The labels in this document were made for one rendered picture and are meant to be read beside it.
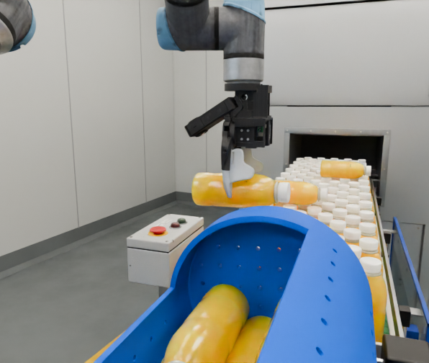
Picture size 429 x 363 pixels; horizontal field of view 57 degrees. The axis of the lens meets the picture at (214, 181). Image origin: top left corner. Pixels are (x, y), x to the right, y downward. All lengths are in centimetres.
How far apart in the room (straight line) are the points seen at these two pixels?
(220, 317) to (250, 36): 47
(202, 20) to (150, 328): 50
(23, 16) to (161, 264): 56
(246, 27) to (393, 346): 58
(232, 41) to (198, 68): 461
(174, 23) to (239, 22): 11
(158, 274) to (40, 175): 306
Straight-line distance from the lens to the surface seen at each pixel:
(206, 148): 530
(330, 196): 132
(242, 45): 73
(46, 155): 388
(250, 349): 51
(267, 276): 61
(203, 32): 73
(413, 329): 102
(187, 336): 47
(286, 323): 32
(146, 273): 87
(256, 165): 80
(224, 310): 52
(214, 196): 76
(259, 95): 74
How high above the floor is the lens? 138
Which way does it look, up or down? 11 degrees down
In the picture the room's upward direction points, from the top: straight up
